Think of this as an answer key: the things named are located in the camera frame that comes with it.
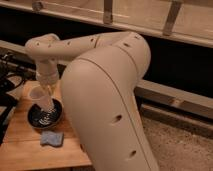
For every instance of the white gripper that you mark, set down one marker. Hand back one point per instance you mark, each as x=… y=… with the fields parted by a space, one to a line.
x=47 y=75

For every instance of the white ceramic cup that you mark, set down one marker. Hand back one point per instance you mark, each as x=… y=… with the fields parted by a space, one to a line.
x=41 y=98

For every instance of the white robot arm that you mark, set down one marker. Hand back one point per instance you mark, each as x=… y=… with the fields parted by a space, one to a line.
x=97 y=76

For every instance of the dark ceramic bowl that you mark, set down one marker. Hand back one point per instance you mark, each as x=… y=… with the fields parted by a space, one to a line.
x=40 y=119

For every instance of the blue sponge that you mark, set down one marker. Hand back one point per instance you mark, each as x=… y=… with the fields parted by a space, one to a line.
x=54 y=139

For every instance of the wooden board table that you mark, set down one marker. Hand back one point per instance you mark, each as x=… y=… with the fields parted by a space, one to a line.
x=21 y=149

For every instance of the metal window frame rail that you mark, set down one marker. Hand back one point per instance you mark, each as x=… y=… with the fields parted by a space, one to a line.
x=189 y=21

